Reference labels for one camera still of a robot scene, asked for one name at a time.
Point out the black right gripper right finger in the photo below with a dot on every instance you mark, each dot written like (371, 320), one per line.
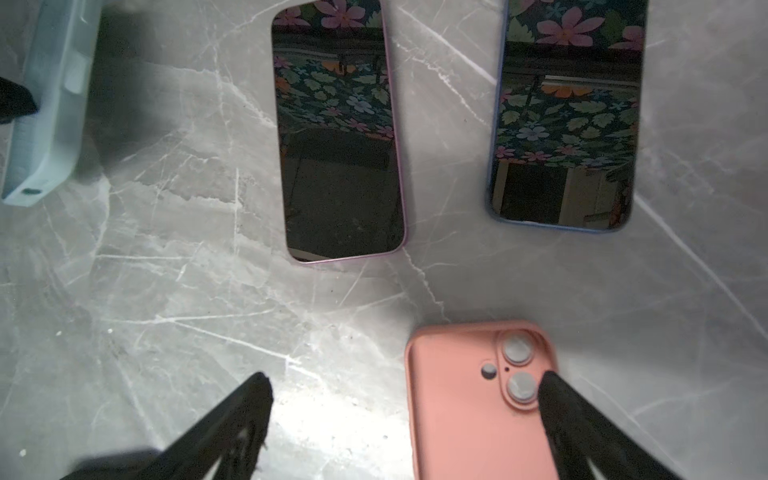
(584, 442)

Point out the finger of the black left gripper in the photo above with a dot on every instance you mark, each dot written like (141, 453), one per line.
(15, 101)

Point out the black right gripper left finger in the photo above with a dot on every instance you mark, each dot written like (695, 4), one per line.
(225, 443)

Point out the light blue phone case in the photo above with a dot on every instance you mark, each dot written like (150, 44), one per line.
(44, 148)

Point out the purple edged smartphone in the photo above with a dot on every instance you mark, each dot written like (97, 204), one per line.
(341, 175)

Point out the pink phone case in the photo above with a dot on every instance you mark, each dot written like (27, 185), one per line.
(473, 401)

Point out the blue edged smartphone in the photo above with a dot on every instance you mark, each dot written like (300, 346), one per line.
(564, 149)

